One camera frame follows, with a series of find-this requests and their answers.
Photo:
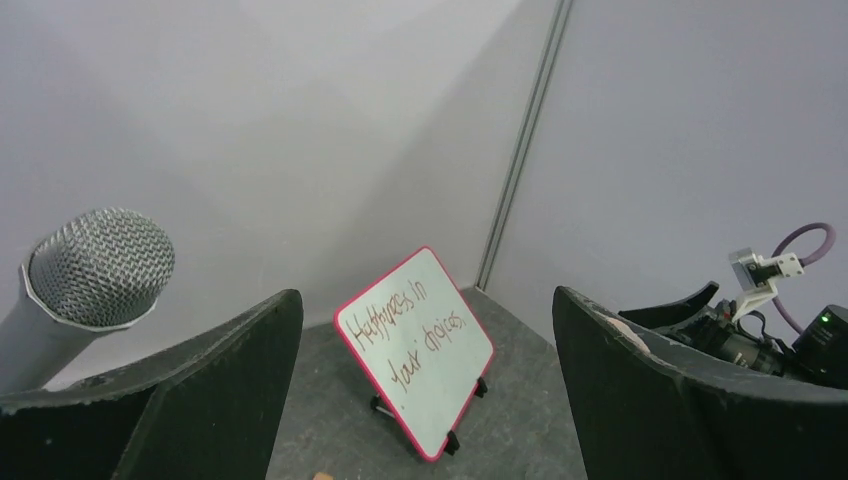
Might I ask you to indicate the aluminium corner profile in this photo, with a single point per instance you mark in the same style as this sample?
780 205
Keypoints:
524 139

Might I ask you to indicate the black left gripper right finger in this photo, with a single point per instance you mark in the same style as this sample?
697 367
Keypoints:
648 407

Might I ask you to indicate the silver mesh microphone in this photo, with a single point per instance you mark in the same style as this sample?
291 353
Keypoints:
100 273

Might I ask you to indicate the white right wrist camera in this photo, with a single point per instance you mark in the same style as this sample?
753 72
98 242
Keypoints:
757 277

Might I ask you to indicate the black wire whiteboard stand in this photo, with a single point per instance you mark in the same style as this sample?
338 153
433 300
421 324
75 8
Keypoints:
452 444

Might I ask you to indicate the pink framed whiteboard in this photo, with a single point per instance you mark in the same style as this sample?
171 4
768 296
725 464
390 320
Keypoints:
420 345

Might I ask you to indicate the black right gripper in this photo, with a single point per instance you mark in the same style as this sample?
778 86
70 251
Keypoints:
710 330

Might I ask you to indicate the small wooden cube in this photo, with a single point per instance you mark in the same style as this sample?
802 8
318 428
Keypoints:
322 476

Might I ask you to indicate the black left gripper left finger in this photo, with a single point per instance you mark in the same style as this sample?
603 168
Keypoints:
206 408

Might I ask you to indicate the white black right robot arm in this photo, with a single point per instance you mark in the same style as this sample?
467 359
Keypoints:
817 356

